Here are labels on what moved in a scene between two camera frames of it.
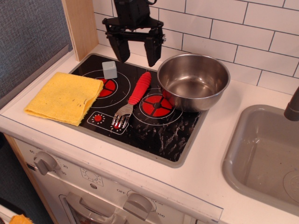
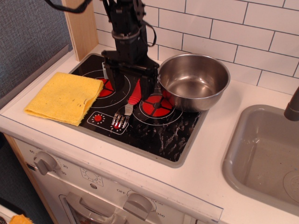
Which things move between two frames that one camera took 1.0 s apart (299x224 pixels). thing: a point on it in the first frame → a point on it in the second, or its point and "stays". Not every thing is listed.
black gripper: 133,21 → 131,55
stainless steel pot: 193,82 stays
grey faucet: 291,112 stays
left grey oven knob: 45,162 stays
